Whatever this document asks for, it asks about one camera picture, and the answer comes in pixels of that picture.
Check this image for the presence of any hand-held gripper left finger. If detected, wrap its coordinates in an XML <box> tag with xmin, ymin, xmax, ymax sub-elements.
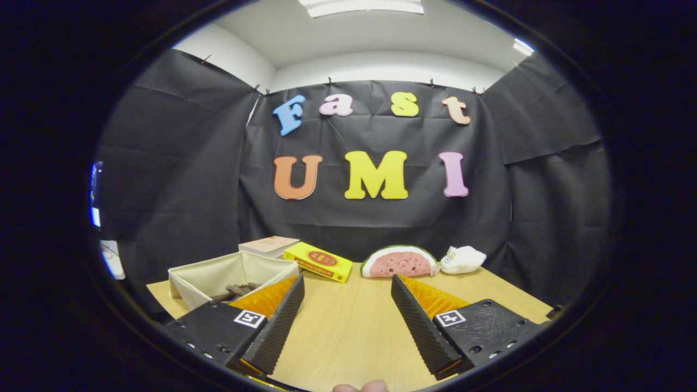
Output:
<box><xmin>163</xmin><ymin>274</ymin><xmax>305</xmax><ymax>377</ymax></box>

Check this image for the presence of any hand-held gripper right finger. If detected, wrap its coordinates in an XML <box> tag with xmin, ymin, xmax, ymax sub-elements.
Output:
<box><xmin>390</xmin><ymin>274</ymin><xmax>548</xmax><ymax>381</ymax></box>

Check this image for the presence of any beige fabric storage box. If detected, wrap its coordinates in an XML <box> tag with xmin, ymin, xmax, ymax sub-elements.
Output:
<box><xmin>168</xmin><ymin>250</ymin><xmax>300</xmax><ymax>312</ymax></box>

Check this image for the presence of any watermelon slice plush toy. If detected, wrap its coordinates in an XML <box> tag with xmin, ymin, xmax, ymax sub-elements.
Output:
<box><xmin>360</xmin><ymin>245</ymin><xmax>439</xmax><ymax>279</ymax></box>

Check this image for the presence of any yellow book with red label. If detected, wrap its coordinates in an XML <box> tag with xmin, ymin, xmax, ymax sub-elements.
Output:
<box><xmin>283</xmin><ymin>242</ymin><xmax>353</xmax><ymax>284</ymax></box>

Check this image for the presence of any white plush toy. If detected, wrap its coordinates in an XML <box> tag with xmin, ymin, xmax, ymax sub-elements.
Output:
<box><xmin>440</xmin><ymin>246</ymin><xmax>487</xmax><ymax>275</ymax></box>

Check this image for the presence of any pale beige book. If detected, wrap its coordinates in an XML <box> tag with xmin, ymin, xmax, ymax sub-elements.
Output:
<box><xmin>239</xmin><ymin>236</ymin><xmax>301</xmax><ymax>259</ymax></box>

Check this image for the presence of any black backdrop cloth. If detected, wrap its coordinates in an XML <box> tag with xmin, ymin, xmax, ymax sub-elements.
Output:
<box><xmin>95</xmin><ymin>49</ymin><xmax>613</xmax><ymax>322</ymax></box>

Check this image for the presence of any white desk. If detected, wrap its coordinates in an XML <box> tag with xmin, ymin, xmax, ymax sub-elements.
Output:
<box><xmin>100</xmin><ymin>240</ymin><xmax>126</xmax><ymax>280</ymax></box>

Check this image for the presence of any computer monitor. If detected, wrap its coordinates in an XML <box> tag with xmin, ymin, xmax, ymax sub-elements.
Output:
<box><xmin>90</xmin><ymin>162</ymin><xmax>104</xmax><ymax>228</ymax></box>

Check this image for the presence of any long ceiling light panel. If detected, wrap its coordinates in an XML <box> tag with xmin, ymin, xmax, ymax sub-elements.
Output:
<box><xmin>298</xmin><ymin>0</ymin><xmax>425</xmax><ymax>19</ymax></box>

